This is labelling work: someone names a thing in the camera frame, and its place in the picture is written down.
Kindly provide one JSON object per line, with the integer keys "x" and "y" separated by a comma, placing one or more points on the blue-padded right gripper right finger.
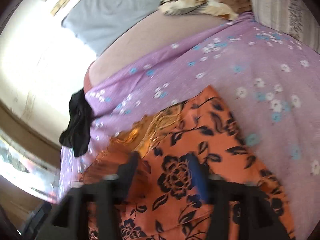
{"x": 244, "y": 205}

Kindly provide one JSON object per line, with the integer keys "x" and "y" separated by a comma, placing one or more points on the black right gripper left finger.
{"x": 69, "y": 219}

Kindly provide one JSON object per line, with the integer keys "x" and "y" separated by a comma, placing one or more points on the orange black floral garment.
{"x": 163, "y": 202}

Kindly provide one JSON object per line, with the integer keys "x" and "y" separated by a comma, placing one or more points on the window with metal grille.
{"x": 28, "y": 172}

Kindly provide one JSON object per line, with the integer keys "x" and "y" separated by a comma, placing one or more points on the black folded garment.
{"x": 77, "y": 134}

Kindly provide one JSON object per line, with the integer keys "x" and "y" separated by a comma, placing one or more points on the purple floral bed sheet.
{"x": 269, "y": 80}

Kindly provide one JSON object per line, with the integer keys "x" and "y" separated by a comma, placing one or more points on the beige mattress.
{"x": 152, "y": 33}

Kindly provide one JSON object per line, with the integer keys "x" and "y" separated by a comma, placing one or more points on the grey pillow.
{"x": 98, "y": 23}

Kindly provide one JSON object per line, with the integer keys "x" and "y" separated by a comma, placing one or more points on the striped pillow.
{"x": 288, "y": 16}

